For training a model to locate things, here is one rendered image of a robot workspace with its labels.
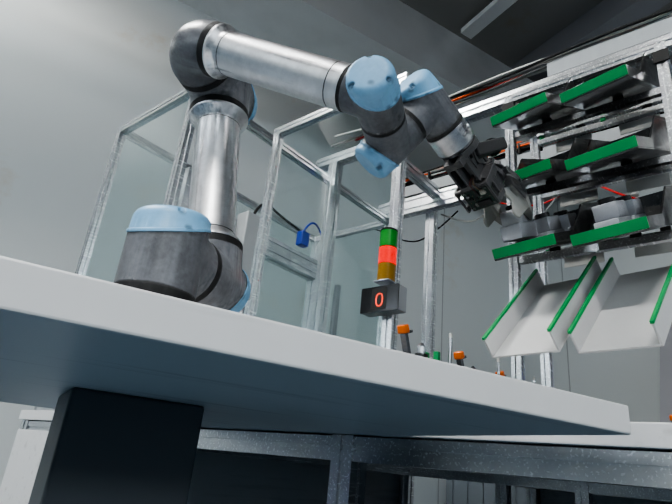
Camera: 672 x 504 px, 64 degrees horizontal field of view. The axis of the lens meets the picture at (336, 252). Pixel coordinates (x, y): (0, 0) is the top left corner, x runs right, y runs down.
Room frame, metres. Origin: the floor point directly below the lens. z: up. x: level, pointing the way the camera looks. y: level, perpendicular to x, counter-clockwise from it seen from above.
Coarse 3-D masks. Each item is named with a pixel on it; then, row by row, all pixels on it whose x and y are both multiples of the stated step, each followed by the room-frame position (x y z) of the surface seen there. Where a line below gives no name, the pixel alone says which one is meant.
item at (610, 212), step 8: (600, 200) 0.84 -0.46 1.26; (608, 200) 0.83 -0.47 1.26; (592, 208) 0.85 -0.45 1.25; (600, 208) 0.84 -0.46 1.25; (608, 208) 0.83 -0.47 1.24; (616, 208) 0.82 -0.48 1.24; (624, 208) 0.83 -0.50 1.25; (600, 216) 0.84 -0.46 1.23; (608, 216) 0.83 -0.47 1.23; (616, 216) 0.83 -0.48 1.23; (624, 216) 0.84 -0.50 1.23; (600, 224) 0.84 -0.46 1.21; (608, 224) 0.83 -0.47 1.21
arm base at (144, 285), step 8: (120, 280) 0.71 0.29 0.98; (128, 280) 0.70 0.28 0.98; (136, 280) 0.70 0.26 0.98; (144, 288) 0.70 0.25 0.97; (152, 288) 0.70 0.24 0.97; (160, 288) 0.70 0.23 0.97; (168, 288) 0.71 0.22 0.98; (176, 288) 0.71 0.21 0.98; (176, 296) 0.71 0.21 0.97; (184, 296) 0.73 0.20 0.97; (192, 296) 0.74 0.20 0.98
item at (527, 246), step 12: (588, 204) 0.98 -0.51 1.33; (576, 216) 0.95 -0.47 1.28; (588, 216) 0.98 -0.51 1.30; (576, 228) 0.94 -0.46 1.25; (588, 228) 0.97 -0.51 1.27; (528, 240) 0.92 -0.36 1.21; (540, 240) 0.90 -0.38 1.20; (552, 240) 0.89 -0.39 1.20; (564, 240) 0.91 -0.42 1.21; (492, 252) 0.98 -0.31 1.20; (504, 252) 0.96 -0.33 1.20; (516, 252) 0.95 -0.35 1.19; (528, 252) 0.93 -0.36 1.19
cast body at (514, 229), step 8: (504, 216) 0.94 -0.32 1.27; (512, 216) 0.93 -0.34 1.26; (504, 224) 0.95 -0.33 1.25; (512, 224) 0.93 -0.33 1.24; (520, 224) 0.92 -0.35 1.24; (528, 224) 0.94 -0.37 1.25; (504, 232) 0.95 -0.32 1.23; (512, 232) 0.94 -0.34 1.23; (520, 232) 0.92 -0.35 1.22; (528, 232) 0.94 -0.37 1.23; (536, 232) 0.96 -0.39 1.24; (504, 240) 0.95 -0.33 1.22; (512, 240) 0.94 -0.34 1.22; (520, 240) 0.99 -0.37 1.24
